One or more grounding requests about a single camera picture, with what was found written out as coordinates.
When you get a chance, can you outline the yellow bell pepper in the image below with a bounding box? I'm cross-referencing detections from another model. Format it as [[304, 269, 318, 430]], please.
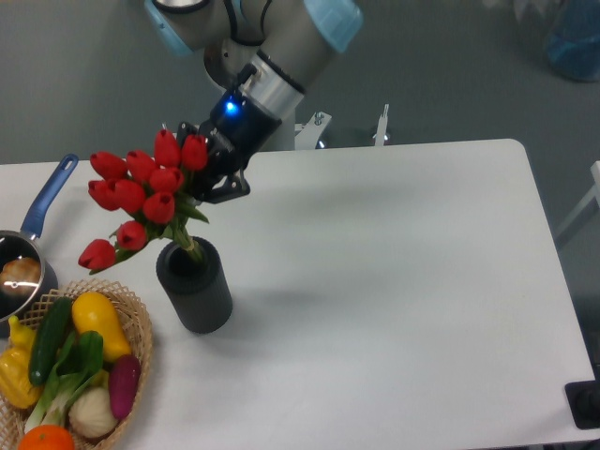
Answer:
[[1, 315, 42, 410]]

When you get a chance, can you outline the blue translucent container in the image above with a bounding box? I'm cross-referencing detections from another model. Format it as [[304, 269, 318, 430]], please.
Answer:
[[545, 0, 599, 83]]

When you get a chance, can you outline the blue handled saucepan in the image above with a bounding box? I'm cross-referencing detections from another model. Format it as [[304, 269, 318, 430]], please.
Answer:
[[1, 154, 79, 338]]

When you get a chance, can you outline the yellow squash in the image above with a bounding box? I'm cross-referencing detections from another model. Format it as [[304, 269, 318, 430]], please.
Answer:
[[71, 292, 132, 363]]

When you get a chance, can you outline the green bok choy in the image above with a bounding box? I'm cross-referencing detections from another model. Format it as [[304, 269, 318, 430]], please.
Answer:
[[24, 331, 104, 432]]

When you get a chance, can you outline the white frame at right edge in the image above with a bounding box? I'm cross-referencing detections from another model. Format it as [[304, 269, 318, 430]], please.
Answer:
[[554, 161, 599, 248]]

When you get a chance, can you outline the dark grey ribbed vase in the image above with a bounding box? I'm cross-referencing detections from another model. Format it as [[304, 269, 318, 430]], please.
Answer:
[[156, 237, 233, 335]]

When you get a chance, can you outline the bread roll in pan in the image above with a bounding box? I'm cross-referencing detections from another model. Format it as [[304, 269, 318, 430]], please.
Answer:
[[1, 257, 41, 297]]

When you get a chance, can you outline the white garlic bulb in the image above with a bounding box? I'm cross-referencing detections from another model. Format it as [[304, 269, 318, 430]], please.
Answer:
[[68, 387, 118, 440]]

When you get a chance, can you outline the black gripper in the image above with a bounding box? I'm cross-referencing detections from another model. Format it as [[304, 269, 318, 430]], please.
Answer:
[[175, 90, 282, 203]]

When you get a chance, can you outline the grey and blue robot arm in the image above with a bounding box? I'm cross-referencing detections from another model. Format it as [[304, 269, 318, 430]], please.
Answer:
[[144, 1, 364, 203]]

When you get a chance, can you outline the orange fruit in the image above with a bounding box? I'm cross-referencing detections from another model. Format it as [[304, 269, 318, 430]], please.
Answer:
[[17, 425, 75, 450]]

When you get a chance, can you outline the black device at table edge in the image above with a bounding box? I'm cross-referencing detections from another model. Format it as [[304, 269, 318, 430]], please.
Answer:
[[564, 381, 599, 429]]

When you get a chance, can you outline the green cucumber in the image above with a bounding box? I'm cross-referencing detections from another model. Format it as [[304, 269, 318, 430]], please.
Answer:
[[28, 297, 72, 386]]

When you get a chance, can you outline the purple eggplant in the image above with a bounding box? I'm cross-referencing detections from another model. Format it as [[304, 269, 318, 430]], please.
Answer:
[[108, 354, 142, 420]]

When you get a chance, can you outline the red tulip bouquet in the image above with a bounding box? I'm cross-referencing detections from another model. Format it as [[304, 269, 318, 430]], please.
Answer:
[[78, 128, 209, 274]]

